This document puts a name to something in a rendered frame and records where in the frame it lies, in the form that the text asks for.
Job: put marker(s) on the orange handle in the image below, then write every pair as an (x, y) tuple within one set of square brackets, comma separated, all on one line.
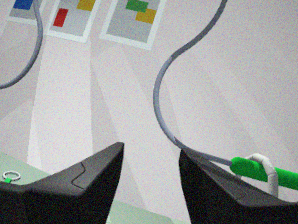
[(272, 183)]

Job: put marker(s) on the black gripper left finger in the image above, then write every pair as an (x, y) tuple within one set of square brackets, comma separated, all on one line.
[(82, 194)]

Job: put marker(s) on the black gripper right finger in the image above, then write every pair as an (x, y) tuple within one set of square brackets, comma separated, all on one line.
[(214, 196)]

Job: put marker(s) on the green bar with white loop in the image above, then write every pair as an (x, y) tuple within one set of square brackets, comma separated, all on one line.
[(9, 180)]

